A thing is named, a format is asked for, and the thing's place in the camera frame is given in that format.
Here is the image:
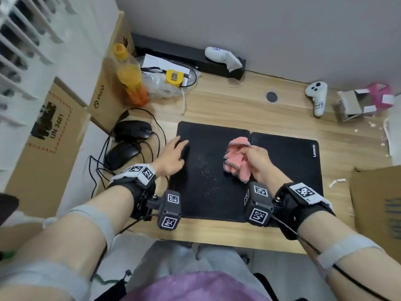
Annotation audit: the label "person's left hand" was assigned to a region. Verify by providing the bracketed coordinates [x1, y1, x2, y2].
[152, 135, 190, 178]

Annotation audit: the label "person's right hand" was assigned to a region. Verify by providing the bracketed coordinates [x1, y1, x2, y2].
[243, 145, 292, 191]

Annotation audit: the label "black mouse pad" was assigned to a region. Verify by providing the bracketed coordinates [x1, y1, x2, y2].
[243, 132, 324, 228]
[169, 121, 251, 222]

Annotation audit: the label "pink cleaning cloth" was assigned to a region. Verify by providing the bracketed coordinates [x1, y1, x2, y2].
[223, 136, 253, 184]

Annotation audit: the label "black mouse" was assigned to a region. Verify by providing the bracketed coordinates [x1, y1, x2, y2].
[104, 142, 142, 170]
[113, 120, 153, 141]

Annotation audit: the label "person's left forearm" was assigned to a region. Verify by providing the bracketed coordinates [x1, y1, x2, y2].
[0, 184, 135, 273]

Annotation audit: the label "person's right forearm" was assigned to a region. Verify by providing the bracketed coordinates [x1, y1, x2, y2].
[296, 209, 401, 301]

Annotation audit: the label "person's purple shirt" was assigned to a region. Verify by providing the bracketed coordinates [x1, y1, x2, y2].
[120, 271, 267, 301]

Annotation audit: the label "clear plastic bag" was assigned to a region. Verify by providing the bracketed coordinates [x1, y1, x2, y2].
[141, 69, 201, 99]

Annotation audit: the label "yellow tape measure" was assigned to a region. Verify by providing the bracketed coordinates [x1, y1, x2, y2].
[166, 69, 184, 87]

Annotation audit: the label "cardboard box with round logo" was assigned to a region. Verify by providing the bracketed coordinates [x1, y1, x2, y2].
[87, 10, 135, 135]

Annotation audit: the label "white board panel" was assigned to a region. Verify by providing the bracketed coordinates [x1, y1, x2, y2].
[55, 122, 113, 217]

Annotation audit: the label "orange juice bottle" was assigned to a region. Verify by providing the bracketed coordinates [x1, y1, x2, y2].
[105, 43, 150, 107]

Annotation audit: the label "white controller with label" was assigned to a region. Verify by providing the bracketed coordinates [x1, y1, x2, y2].
[305, 81, 328, 117]

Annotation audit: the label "white paper sheet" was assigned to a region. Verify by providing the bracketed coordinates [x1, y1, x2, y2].
[141, 54, 195, 79]

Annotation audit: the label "small open cardboard box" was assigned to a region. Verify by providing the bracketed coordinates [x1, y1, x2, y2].
[337, 89, 376, 122]

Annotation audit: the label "long black bar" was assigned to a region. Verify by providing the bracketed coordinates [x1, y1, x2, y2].
[131, 33, 246, 80]

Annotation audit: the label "scattered white crumbs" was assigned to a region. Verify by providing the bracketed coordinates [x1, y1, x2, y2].
[354, 120, 389, 148]

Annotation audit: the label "cardboard box with dark writing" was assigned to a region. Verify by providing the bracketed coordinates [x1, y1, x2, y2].
[349, 165, 401, 248]

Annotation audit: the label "large cardboard box red-dotted label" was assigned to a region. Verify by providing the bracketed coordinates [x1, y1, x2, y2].
[5, 77, 91, 218]

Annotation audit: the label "pink box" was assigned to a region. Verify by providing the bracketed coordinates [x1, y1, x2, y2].
[366, 83, 395, 110]

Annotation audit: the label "white paper bag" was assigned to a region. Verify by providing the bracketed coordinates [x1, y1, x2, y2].
[383, 94, 401, 157]

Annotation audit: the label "white slatted crate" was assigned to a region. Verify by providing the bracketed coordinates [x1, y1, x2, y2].
[0, 0, 76, 129]

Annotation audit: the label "black wrist camera with markers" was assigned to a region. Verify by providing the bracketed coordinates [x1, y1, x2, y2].
[243, 181, 275, 228]
[145, 189, 182, 231]

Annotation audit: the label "black wrist strap white marker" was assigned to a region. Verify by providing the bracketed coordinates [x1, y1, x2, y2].
[108, 163, 157, 220]
[274, 182, 336, 241]

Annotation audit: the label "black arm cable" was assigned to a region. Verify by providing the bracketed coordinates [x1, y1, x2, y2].
[91, 216, 159, 283]
[271, 216, 392, 301]

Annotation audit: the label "thin white wire loop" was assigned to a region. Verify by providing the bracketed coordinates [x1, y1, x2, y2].
[227, 77, 250, 89]

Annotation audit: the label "thin black cable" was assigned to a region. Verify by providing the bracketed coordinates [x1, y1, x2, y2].
[141, 58, 198, 88]

